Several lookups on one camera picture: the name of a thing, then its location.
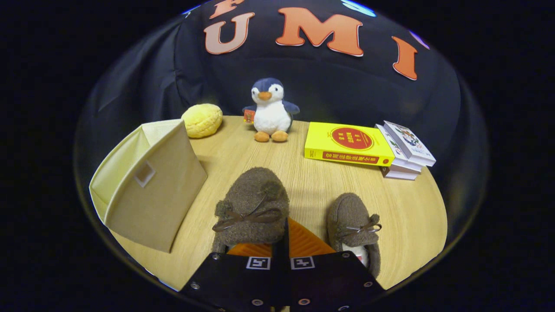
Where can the white book with colourful cover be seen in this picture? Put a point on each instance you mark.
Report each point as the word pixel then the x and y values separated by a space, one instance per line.
pixel 409 141

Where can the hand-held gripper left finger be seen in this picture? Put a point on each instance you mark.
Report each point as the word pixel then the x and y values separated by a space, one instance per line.
pixel 230 281

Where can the brown fuzzy shoe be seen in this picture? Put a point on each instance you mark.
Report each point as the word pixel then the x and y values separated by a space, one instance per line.
pixel 351 216
pixel 253 203

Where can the yellow plush bun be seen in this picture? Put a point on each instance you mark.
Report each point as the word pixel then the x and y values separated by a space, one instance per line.
pixel 202 120

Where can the penguin plush toy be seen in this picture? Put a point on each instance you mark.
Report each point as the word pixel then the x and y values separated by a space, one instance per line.
pixel 272 115

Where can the beige fabric storage box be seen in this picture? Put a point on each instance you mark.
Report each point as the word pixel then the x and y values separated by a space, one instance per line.
pixel 151 199

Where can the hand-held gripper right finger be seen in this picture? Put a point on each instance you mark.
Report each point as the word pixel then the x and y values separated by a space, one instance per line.
pixel 329 281

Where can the yellow book with red circle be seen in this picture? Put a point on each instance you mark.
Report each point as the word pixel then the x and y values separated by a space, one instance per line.
pixel 347 141

